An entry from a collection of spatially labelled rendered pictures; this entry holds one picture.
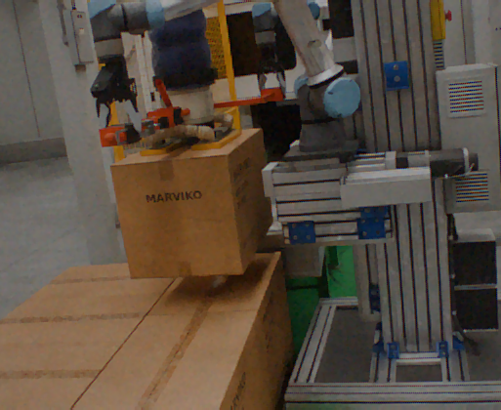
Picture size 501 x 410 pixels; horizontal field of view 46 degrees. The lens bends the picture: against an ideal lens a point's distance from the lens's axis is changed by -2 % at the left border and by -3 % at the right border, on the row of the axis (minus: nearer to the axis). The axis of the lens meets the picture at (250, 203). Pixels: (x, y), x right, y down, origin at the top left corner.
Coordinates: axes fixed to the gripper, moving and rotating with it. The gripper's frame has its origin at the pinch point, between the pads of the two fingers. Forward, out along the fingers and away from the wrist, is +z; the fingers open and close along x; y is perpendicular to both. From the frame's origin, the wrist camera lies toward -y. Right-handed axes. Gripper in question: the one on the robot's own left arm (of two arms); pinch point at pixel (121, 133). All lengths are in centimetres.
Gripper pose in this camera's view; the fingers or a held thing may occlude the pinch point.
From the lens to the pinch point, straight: 164.1
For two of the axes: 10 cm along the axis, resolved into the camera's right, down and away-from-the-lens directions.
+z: 1.4, 9.6, 2.3
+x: -9.7, 0.9, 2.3
